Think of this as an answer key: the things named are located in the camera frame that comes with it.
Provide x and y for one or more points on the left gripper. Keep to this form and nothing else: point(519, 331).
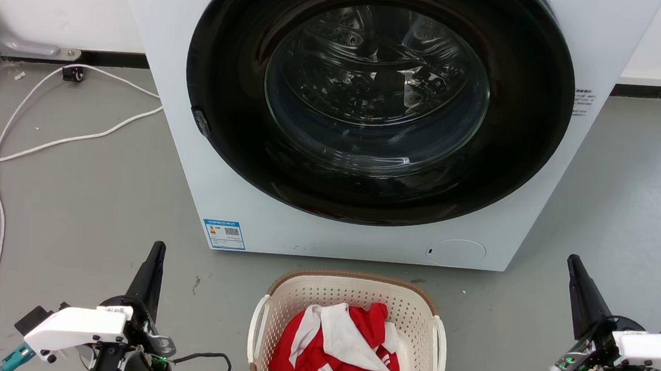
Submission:
point(142, 335)

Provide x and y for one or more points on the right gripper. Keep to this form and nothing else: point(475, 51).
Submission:
point(591, 367)

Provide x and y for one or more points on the beige plastic laundry basket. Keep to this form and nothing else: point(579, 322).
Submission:
point(300, 291)

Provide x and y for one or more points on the blue energy label sticker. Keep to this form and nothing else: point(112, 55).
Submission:
point(224, 234)

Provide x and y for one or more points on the round white filter cover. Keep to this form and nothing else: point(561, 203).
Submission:
point(456, 253)

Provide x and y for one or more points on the black round washer door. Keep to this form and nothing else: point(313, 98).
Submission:
point(227, 85)

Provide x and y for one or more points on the red and white garment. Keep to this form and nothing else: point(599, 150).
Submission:
point(347, 355)

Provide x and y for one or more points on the white front-load washing machine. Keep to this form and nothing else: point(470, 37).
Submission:
point(161, 34)

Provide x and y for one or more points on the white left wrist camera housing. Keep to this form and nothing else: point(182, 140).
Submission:
point(73, 327)

